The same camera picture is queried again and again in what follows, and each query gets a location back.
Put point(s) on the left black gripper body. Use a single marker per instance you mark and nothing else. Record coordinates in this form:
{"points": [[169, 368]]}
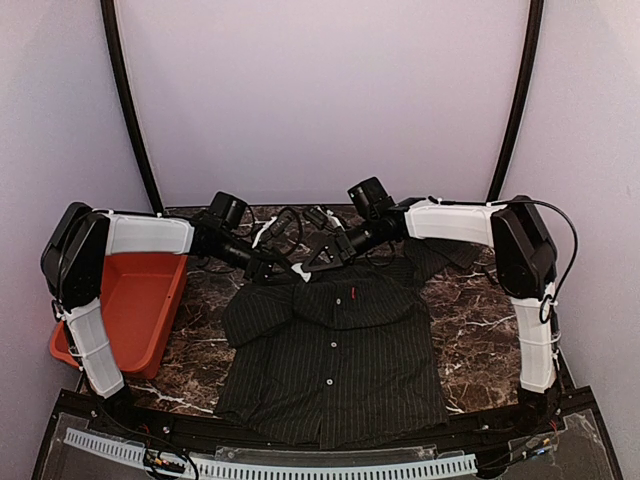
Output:
{"points": [[252, 267]]}

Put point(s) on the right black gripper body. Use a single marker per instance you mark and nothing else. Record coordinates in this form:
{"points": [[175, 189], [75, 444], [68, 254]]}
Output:
{"points": [[345, 246]]}

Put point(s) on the black pinstriped shirt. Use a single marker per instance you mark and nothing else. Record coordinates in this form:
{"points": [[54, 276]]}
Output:
{"points": [[355, 337]]}

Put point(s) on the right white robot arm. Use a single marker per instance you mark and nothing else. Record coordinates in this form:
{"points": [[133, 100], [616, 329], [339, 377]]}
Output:
{"points": [[525, 257]]}

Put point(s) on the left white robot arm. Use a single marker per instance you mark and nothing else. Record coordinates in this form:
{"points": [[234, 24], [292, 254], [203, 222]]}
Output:
{"points": [[73, 262]]}

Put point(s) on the black brooch stand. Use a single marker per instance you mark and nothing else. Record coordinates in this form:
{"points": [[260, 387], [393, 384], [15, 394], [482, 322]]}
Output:
{"points": [[489, 272]]}

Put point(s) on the orange plastic bin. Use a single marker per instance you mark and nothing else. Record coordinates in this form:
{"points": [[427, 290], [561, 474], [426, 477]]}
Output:
{"points": [[140, 296]]}

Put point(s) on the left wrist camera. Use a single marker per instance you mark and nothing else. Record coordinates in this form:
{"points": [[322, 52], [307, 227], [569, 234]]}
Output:
{"points": [[226, 210]]}

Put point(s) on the white slotted cable duct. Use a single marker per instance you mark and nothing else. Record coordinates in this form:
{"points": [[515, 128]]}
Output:
{"points": [[245, 463]]}

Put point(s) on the black front rail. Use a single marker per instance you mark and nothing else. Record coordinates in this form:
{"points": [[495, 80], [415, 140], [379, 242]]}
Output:
{"points": [[334, 430]]}

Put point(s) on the left black frame post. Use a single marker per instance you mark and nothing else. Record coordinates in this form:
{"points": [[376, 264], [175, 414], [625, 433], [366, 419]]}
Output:
{"points": [[126, 100]]}

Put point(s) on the black frame post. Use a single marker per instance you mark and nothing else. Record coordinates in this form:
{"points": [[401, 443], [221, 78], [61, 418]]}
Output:
{"points": [[521, 89], [126, 100]]}

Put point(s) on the right black frame post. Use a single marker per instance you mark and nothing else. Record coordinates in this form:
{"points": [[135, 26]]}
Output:
{"points": [[521, 89]]}

